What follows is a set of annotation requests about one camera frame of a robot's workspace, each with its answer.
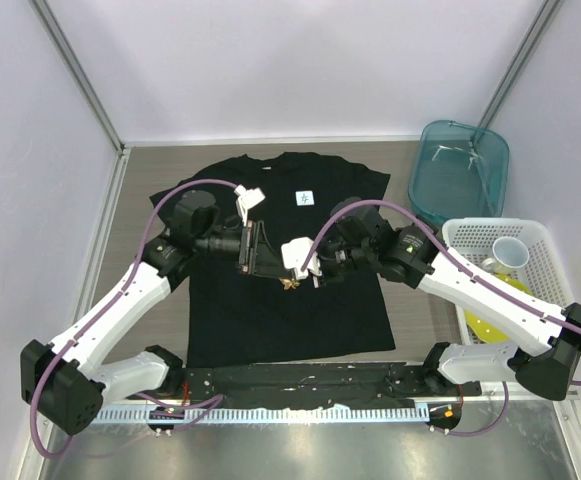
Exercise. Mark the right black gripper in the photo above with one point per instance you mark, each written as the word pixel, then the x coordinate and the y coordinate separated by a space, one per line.
pixel 325 276

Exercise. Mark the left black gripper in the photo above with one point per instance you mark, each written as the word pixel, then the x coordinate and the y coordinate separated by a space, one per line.
pixel 255 255

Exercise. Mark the red gold brooch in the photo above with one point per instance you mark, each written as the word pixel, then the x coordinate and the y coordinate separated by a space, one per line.
pixel 289 284

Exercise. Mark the black t-shirt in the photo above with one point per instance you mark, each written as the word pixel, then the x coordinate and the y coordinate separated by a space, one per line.
pixel 238 320

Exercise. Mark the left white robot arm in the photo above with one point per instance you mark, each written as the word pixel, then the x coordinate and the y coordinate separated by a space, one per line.
pixel 66 380

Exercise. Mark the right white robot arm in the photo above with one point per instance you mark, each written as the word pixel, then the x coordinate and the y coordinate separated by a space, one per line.
pixel 543 346

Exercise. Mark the white paper label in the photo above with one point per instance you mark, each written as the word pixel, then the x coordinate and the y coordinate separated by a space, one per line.
pixel 304 198

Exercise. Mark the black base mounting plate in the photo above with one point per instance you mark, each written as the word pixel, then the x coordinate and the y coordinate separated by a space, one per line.
pixel 395 379

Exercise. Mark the white perforated plastic basket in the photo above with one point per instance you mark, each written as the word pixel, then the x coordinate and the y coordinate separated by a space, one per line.
pixel 543 276

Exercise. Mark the teal transparent plastic bin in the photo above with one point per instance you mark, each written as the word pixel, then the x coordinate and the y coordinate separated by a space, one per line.
pixel 459 171

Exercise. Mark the light blue mug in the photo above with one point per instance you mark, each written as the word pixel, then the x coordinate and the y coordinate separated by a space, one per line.
pixel 506 256

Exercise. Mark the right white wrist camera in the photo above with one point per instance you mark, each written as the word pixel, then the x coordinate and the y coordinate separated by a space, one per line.
pixel 299 260

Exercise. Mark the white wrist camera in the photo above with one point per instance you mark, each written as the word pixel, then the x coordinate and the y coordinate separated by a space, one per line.
pixel 246 200
pixel 299 260

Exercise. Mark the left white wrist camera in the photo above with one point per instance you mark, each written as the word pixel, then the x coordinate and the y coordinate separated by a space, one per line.
pixel 246 200

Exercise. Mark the white slotted cable duct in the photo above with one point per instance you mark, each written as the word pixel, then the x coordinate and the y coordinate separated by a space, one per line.
pixel 150 414

